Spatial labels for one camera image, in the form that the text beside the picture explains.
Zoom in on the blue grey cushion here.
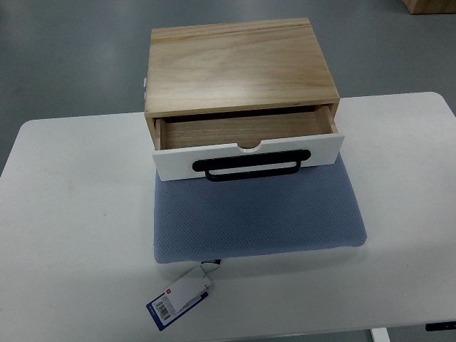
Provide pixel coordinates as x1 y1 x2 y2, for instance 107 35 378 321
153 157 367 264

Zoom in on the black object under table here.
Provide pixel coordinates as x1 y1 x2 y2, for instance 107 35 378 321
425 321 456 332

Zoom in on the black drawer handle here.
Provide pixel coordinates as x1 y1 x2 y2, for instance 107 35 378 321
192 150 311 182

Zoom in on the white table leg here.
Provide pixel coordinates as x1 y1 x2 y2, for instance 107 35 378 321
370 328 390 342

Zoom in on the white hinge on cabinet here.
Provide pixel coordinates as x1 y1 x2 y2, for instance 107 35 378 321
143 77 147 104

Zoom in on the white blue product tag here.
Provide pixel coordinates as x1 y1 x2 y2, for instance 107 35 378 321
146 266 212 331

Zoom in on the wooden drawer cabinet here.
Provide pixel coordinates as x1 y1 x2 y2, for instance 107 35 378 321
145 19 340 141

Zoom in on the white drawer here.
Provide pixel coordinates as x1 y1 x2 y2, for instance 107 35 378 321
150 105 344 181

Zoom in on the wooden box in corner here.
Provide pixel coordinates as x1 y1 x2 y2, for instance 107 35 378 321
403 0 455 14

